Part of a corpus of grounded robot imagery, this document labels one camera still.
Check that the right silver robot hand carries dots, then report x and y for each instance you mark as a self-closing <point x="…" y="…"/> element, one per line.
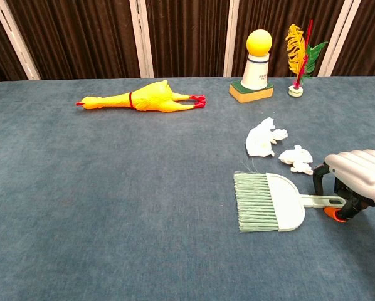
<point x="363" y="175"/>

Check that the small crumpled white paper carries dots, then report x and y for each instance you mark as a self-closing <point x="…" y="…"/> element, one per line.
<point x="292" y="156"/>

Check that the large crumpled white paper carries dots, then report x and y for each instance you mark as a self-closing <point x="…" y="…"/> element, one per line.
<point x="258" y="141"/>

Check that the yellow green sponge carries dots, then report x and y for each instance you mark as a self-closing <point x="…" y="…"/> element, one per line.
<point x="253" y="95"/>

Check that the colourful feather shuttlecock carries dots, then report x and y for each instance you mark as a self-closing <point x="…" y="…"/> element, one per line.
<point x="295" y="47"/>

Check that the white paper cup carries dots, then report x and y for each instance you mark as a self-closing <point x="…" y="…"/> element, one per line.
<point x="255" y="75"/>

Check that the yellow ball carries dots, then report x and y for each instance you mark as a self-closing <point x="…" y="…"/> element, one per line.
<point x="259" y="43"/>

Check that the yellow rubber chicken toy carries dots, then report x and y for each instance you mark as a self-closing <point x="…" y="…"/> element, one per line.
<point x="150" y="98"/>

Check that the blue felt table cloth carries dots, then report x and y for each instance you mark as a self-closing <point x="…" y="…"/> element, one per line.
<point x="112" y="188"/>

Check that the dark brown curtain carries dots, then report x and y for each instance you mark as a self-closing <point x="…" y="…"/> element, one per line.
<point x="81" y="31"/>

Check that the white frame post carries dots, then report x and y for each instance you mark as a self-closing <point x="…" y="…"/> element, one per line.
<point x="339" y="37"/>
<point x="15" y="37"/>
<point x="142" y="37"/>
<point x="231" y="37"/>

